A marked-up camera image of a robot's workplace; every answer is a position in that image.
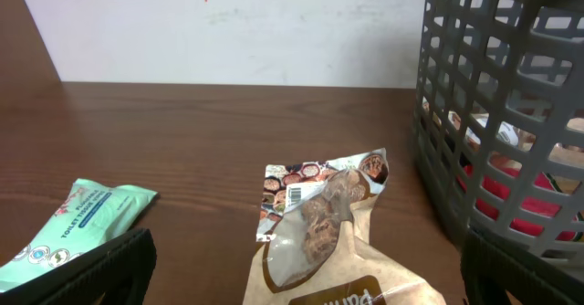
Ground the orange pasta packet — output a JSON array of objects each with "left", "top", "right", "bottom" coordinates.
[{"left": 474, "top": 162, "right": 583, "bottom": 242}]

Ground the brown snack pouch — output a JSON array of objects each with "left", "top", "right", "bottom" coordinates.
[
  {"left": 422, "top": 97, "right": 583, "bottom": 195},
  {"left": 243, "top": 148, "right": 444, "bottom": 305}
]

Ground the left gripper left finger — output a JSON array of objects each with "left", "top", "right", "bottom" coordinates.
[{"left": 1, "top": 228, "right": 157, "bottom": 305}]

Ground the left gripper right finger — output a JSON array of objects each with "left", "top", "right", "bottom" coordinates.
[{"left": 461, "top": 229, "right": 583, "bottom": 305}]

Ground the mint toilet tissue wipes pack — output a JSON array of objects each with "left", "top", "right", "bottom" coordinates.
[{"left": 1, "top": 178, "right": 157, "bottom": 292}]

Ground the grey plastic basket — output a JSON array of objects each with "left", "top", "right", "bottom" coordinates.
[{"left": 413, "top": 0, "right": 583, "bottom": 279}]

